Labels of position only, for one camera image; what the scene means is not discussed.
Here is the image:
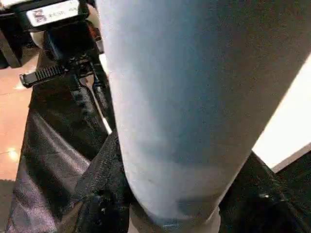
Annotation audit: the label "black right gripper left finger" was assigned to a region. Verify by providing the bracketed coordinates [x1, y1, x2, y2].
[75, 132, 134, 233]

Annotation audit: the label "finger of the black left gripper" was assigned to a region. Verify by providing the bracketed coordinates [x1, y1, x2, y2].
[30, 75, 107, 151]

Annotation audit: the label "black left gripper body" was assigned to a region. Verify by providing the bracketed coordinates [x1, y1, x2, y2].
[0, 0, 105, 87]

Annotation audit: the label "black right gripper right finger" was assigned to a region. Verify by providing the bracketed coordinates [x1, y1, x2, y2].
[219, 150, 311, 233]

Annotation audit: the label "white plastic table leg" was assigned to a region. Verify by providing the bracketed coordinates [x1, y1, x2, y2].
[96, 0, 311, 233]

